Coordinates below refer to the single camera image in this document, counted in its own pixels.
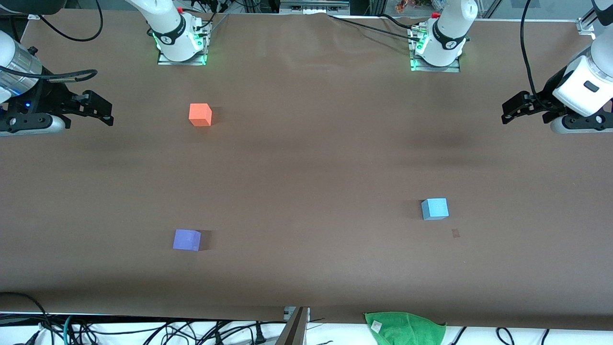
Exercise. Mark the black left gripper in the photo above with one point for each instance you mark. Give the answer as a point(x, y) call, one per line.
point(539, 102)

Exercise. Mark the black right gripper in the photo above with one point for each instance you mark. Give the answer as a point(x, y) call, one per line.
point(50, 97)

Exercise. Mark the light blue foam block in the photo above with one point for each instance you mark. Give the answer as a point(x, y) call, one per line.
point(435, 209)

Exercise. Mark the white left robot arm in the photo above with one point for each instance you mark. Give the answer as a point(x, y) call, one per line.
point(450, 28)

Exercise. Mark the orange foam block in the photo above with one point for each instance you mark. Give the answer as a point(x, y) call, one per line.
point(200, 115)

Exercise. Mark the purple foam block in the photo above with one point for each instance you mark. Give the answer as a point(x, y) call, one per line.
point(186, 239)

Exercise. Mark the orange background object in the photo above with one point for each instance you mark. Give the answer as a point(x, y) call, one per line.
point(403, 5)

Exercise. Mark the brown table cover sheet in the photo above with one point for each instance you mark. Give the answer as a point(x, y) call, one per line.
point(306, 143)

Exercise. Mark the silver metal device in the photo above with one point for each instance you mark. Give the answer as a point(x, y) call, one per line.
point(313, 5)

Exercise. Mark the green microfibre cloth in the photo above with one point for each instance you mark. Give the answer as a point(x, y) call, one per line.
point(407, 330)

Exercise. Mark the aluminium profile bar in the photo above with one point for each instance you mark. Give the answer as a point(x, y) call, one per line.
point(294, 330)

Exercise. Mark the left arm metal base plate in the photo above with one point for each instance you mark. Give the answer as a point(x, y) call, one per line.
point(452, 69)

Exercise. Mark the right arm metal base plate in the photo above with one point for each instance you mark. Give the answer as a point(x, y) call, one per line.
point(165, 61)

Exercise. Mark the aluminium frame corner bracket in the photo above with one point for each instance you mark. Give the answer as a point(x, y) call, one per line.
point(33, 17)
point(585, 26)

